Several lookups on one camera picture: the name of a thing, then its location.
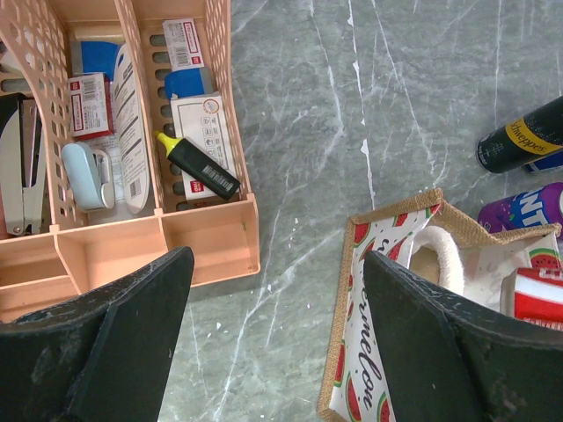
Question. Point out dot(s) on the red can front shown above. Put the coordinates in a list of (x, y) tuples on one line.
[(533, 295)]

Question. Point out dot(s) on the purple Fanta can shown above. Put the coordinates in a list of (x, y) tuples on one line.
[(524, 210)]

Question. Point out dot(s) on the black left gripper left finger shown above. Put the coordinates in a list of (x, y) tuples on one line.
[(102, 356)]

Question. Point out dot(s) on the watermelon print canvas bag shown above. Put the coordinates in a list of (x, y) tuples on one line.
[(430, 237)]

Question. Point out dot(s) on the white barcode label box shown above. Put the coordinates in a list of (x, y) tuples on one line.
[(183, 44)]

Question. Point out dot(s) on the yellow highlighter marker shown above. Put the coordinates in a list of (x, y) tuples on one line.
[(190, 159)]

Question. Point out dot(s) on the light blue tape dispenser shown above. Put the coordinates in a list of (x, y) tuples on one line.
[(90, 176)]

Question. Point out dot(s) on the black soda can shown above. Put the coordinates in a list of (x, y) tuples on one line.
[(525, 140)]

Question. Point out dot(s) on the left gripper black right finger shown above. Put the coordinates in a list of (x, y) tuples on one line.
[(446, 358)]

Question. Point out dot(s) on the red white staples box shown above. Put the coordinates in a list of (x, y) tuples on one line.
[(90, 103)]

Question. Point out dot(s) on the white box orange logo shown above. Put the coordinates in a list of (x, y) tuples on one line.
[(201, 119)]

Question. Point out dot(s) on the white oval packaging card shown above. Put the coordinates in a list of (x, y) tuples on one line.
[(128, 123)]

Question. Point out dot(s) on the orange plastic file organizer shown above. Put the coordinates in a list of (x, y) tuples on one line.
[(73, 256)]

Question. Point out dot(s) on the grey metal stapler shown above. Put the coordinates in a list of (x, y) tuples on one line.
[(23, 165)]

